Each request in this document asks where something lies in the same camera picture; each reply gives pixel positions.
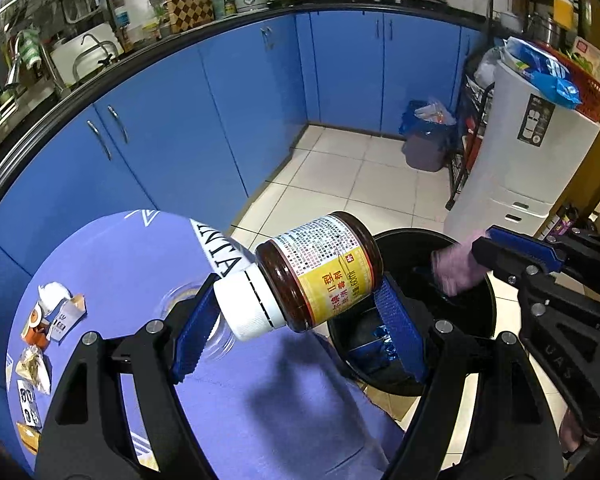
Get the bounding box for purple printed cloth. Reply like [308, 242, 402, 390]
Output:
[5, 208, 406, 480]

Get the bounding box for steel pot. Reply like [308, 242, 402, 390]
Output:
[527, 12, 564, 49]

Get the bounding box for brown jar with white lid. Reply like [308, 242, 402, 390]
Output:
[214, 211, 384, 342]

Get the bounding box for clear plastic container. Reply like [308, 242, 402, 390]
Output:
[160, 282, 242, 362]

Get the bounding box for metal dish rack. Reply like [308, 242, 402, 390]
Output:
[0, 0, 112, 106]

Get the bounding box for blue foil packet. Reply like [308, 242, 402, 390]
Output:
[349, 324, 402, 377]

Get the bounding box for grey bin with blue bag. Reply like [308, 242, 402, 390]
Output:
[399, 100, 459, 173]

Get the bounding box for orange and white wrapper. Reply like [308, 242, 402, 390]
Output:
[20, 300, 49, 346]

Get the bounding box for blue plastic bag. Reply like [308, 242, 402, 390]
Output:
[505, 37, 582, 108]

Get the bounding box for yellowish crumpled wrapper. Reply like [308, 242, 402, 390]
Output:
[15, 345, 52, 395]

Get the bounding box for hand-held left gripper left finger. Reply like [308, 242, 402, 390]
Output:
[34, 272, 218, 480]

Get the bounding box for dark blue bottle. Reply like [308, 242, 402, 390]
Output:
[560, 204, 582, 236]

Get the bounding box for green and white cloth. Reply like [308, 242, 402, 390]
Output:
[19, 30, 42, 69]

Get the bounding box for white food tray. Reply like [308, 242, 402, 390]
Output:
[572, 37, 600, 81]

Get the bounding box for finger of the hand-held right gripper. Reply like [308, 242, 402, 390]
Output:
[485, 226, 600, 311]
[471, 236, 600, 437]

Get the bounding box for metal faucet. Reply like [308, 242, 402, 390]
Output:
[80, 34, 119, 69]

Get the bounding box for black round trash bin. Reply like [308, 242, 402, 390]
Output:
[326, 228, 497, 397]

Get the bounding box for black wire rack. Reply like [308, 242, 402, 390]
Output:
[445, 0, 556, 211]

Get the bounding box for white crumpled tissue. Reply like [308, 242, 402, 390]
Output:
[38, 282, 73, 307]

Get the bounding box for orange snack packet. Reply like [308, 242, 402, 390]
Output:
[16, 422, 41, 456]

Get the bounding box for pink wrapper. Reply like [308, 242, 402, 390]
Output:
[431, 230, 491, 297]

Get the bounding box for white paper packet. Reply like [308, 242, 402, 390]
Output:
[47, 295, 87, 343]

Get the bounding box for person's right hand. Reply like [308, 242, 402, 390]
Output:
[560, 407, 589, 456]

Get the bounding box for blue kitchen cabinets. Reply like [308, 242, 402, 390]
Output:
[0, 7, 486, 461]

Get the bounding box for white basin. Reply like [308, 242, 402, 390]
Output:
[50, 22, 124, 87]

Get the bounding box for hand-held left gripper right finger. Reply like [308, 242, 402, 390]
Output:
[375, 272, 566, 480]

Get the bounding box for black and white packet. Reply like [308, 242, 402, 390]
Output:
[16, 379, 42, 431]

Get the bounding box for red plastic basket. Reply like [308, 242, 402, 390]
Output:
[535, 42, 600, 121]

